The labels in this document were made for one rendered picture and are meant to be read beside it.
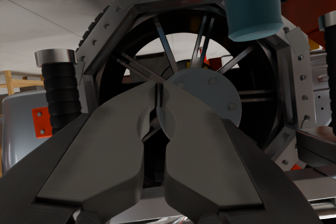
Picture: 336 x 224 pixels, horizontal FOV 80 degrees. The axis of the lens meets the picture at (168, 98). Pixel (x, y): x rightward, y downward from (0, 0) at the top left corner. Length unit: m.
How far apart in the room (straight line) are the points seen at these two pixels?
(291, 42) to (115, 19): 0.38
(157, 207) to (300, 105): 0.38
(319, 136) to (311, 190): 0.07
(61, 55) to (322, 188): 0.36
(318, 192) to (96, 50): 0.46
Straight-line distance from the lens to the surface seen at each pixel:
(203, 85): 0.31
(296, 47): 0.53
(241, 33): 0.37
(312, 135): 0.35
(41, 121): 0.54
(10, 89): 5.46
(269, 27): 0.37
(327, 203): 0.37
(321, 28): 0.31
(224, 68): 0.57
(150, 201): 0.30
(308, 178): 0.34
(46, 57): 0.26
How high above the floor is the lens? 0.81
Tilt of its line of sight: 3 degrees up
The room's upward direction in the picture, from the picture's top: 172 degrees clockwise
